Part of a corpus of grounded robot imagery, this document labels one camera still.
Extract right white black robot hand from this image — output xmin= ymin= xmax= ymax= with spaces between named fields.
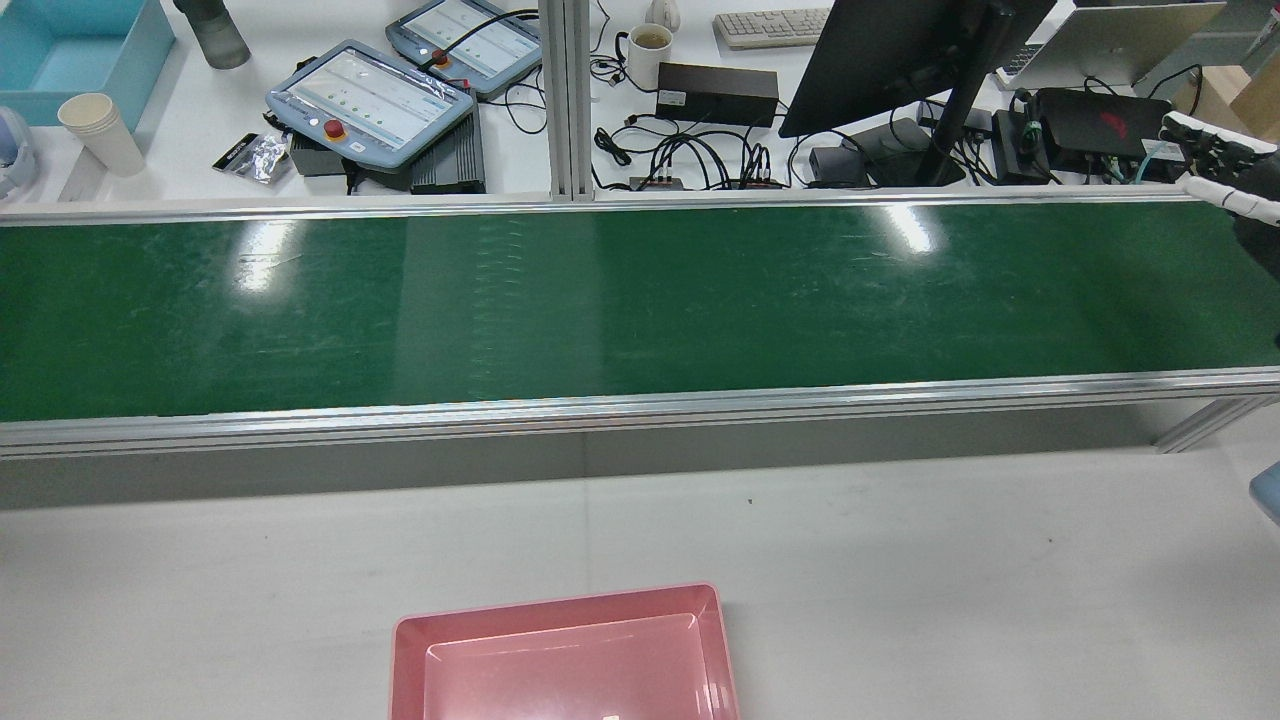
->
xmin=1160 ymin=110 xmax=1280 ymax=253

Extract brown cardboard box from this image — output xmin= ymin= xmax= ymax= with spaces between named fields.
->
xmin=1170 ymin=64 xmax=1280 ymax=151

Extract black ribbed electronics box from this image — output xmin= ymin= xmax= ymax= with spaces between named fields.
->
xmin=409 ymin=104 xmax=488 ymax=195

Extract pink plastic tray box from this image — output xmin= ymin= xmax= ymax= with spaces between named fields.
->
xmin=389 ymin=583 xmax=742 ymax=720

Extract black mini PC red logo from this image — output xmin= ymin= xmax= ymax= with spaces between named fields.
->
xmin=1034 ymin=87 xmax=1174 ymax=161

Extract silver laptop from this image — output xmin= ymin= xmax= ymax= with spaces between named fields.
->
xmin=994 ymin=0 xmax=1227 ymax=93

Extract black docking device green plug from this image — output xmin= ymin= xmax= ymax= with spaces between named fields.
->
xmin=990 ymin=90 xmax=1053 ymax=187

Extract black monitor stand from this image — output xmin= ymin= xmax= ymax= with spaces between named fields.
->
xmin=866 ymin=0 xmax=1013 ymax=189

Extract blue plastic object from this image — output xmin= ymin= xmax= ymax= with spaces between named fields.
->
xmin=1249 ymin=459 xmax=1280 ymax=527

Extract black computer monitor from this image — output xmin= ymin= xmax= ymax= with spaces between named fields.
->
xmin=778 ymin=0 xmax=1057 ymax=139

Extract small black adapter block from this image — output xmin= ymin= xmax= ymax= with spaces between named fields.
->
xmin=807 ymin=145 xmax=873 ymax=188

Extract white computer keyboard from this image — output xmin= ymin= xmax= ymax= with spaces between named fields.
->
xmin=713 ymin=8 xmax=834 ymax=51

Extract black rectangular power brick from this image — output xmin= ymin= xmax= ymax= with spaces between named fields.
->
xmin=655 ymin=62 xmax=780 ymax=129

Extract white mug with drink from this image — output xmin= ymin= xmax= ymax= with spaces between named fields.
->
xmin=617 ymin=23 xmax=674 ymax=93

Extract green conveyor belt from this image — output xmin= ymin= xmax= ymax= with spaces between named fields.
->
xmin=0 ymin=190 xmax=1280 ymax=461

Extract small grey teach pendant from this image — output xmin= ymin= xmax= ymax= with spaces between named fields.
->
xmin=385 ymin=0 xmax=546 ymax=99

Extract large grey teach pendant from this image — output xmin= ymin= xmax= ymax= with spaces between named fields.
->
xmin=264 ymin=39 xmax=477 ymax=172

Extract dark grey power adapter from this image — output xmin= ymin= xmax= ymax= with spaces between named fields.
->
xmin=289 ymin=133 xmax=353 ymax=180

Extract small plastic parts bag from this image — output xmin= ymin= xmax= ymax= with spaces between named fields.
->
xmin=211 ymin=131 xmax=292 ymax=187

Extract grey translucent bottle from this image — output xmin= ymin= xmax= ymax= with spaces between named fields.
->
xmin=173 ymin=0 xmax=252 ymax=71

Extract stacked white paper cups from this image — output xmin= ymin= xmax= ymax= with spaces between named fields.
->
xmin=57 ymin=92 xmax=148 ymax=178

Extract light blue plastic bin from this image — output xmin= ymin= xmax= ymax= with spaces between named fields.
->
xmin=0 ymin=0 xmax=177 ymax=129

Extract white blue plastic device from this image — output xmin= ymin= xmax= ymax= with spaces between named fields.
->
xmin=0 ymin=105 xmax=42 ymax=201

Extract teal network cable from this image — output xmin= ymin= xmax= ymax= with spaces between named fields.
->
xmin=1133 ymin=138 xmax=1173 ymax=187

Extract black tangled cable bundle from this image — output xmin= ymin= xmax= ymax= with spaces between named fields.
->
xmin=592 ymin=112 xmax=801 ymax=192

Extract aluminium profile post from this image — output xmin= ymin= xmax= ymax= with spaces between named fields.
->
xmin=537 ymin=0 xmax=594 ymax=202

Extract black teach pendant cable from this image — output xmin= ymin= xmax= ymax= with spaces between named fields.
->
xmin=428 ymin=8 xmax=542 ymax=73

